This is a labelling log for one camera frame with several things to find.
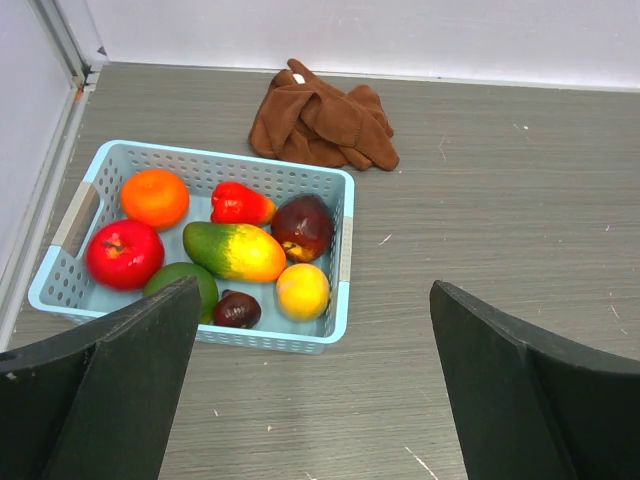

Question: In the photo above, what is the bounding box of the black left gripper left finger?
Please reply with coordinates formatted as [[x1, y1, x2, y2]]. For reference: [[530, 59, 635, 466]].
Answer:
[[1, 277, 201, 479]]

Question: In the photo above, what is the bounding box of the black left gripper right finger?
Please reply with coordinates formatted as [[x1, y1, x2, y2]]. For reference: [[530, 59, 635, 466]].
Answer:
[[429, 281, 639, 479]]

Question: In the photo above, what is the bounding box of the dark purple plum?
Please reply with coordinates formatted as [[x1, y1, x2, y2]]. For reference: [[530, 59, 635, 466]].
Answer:
[[213, 290, 262, 329]]

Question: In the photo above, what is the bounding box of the orange tangerine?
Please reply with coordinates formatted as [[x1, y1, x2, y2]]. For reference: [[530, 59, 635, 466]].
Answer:
[[120, 169, 190, 231]]

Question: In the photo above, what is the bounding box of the yellow peach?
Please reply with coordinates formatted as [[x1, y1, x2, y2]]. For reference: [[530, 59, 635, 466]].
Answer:
[[276, 263, 330, 322]]

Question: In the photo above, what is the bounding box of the light blue plastic basket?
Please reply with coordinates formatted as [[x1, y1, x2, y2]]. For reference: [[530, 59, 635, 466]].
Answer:
[[28, 140, 355, 354]]

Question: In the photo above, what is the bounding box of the green yellow mango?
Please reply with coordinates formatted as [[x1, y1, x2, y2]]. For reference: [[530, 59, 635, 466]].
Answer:
[[183, 221, 287, 283]]

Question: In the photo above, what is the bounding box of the red bell pepper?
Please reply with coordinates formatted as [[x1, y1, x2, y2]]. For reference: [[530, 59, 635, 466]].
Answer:
[[210, 182, 277, 226]]

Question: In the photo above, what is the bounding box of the dark red apple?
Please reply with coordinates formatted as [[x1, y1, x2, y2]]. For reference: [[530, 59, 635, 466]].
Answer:
[[271, 194, 335, 263]]

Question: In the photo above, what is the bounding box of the brown cloth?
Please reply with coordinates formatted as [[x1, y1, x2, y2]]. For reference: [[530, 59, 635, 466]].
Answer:
[[248, 58, 399, 171]]

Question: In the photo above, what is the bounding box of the aluminium frame post left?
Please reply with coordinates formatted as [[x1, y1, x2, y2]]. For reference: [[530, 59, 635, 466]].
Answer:
[[27, 0, 109, 90]]

